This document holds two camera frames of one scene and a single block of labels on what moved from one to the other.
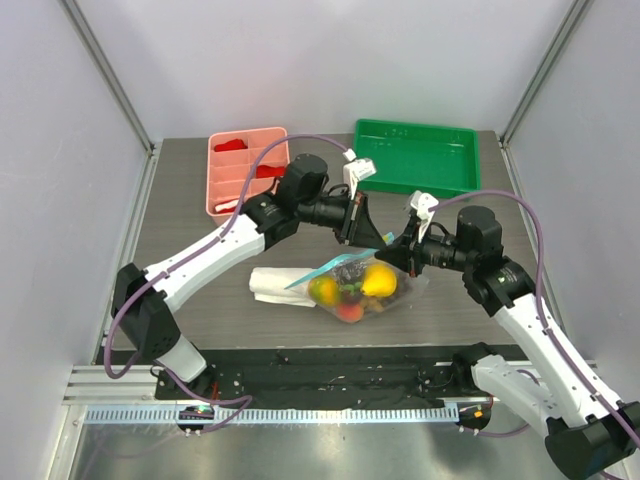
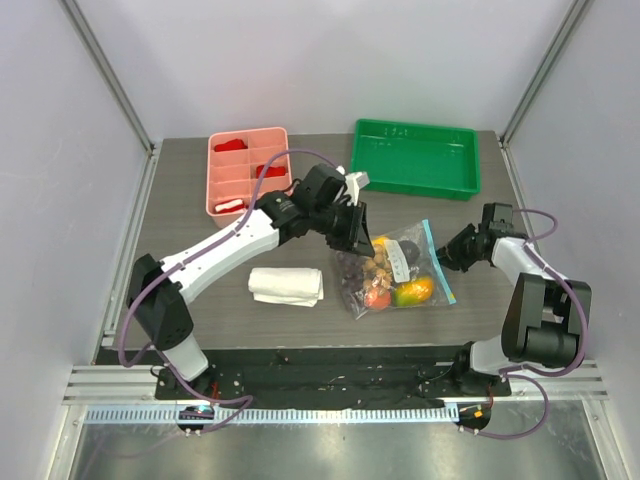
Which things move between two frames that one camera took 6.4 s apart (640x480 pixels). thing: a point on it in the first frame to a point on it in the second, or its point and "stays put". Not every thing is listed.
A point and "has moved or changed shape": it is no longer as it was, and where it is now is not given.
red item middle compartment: (264, 171) stays put
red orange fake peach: (350, 312) to (374, 300)
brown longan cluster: (373, 303) to (378, 270)
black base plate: (332, 375) stays put
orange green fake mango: (324, 290) to (413, 292)
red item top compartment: (235, 144) stays put
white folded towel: (268, 284) stays put
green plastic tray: (414, 157) stays put
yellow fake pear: (378, 280) has moved or changed shape
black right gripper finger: (398, 256) to (456, 257)
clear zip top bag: (358, 288) has moved or changed shape
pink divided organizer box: (230, 160) stays put
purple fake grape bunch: (350, 275) has moved or changed shape
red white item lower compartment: (227, 206) stays put
